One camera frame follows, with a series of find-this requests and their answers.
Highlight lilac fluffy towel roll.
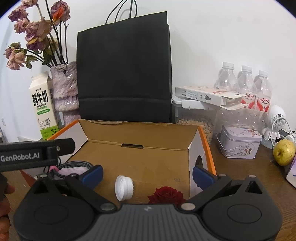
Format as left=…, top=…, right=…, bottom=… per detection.
left=58, top=166, right=89, bottom=176

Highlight white plastic jar lid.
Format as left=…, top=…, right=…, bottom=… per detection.
left=114, top=175, right=134, bottom=201

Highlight red fabric rose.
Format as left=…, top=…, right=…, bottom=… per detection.
left=148, top=186, right=186, bottom=206

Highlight person's left hand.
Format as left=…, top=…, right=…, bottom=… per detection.
left=0, top=174, right=15, bottom=241

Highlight pale floral tin box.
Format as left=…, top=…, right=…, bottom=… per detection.
left=216, top=125, right=262, bottom=159

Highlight red cardboard pumpkin box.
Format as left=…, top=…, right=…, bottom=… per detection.
left=53, top=120, right=216, bottom=204

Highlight purple textured flower vase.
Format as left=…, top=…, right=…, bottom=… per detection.
left=50, top=61, right=80, bottom=126

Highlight white green milk carton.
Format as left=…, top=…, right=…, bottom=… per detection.
left=29, top=71, right=62, bottom=140

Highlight clear food container with lid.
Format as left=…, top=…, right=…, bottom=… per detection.
left=172, top=96, right=220, bottom=144

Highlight yellow green apple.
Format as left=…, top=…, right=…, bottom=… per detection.
left=273, top=140, right=295, bottom=167

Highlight purple tissue packet bag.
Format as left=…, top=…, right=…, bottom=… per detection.
left=285, top=156, right=296, bottom=188

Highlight white flat carton box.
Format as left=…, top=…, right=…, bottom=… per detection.
left=175, top=86, right=248, bottom=110

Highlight small white desk fan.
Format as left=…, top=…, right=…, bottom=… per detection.
left=261, top=105, right=286, bottom=149

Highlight black paper shopping bag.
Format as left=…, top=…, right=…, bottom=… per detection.
left=76, top=11, right=172, bottom=123

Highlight clear water bottle middle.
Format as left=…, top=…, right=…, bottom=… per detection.
left=237, top=65, right=257, bottom=109

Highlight clear water bottle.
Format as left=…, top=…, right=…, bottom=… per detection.
left=237, top=65, right=257, bottom=109
left=214, top=62, right=237, bottom=91
left=254, top=70, right=272, bottom=112

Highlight clear water bottle left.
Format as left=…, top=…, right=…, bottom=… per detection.
left=214, top=62, right=237, bottom=91

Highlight dried pink roses bouquet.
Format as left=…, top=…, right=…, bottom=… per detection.
left=4, top=1, right=70, bottom=70

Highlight clear water bottle right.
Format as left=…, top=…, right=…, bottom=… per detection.
left=254, top=70, right=272, bottom=112

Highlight white charging cables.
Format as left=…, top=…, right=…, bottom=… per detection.
left=270, top=117, right=296, bottom=149

